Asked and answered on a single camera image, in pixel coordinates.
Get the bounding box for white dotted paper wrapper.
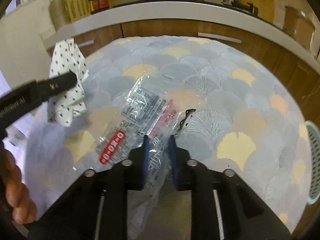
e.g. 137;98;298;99
48;38;89;127

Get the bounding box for clear printed plastic bag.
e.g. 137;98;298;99
72;74;208;240

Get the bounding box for light blue perforated trash basket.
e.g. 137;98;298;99
305;121;320;205

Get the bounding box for wooden kitchen cabinets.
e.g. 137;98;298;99
48;18;320;126

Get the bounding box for person's left hand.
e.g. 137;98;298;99
1;150;37;224

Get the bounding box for scallop pattern tablecloth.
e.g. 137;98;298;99
25;36;311;231

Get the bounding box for grey cylindrical canister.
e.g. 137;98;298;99
49;0;69;31

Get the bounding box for yellow plastic basket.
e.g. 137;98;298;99
64;0;91;23

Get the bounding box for black gas stove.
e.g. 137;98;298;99
116;0;273;28

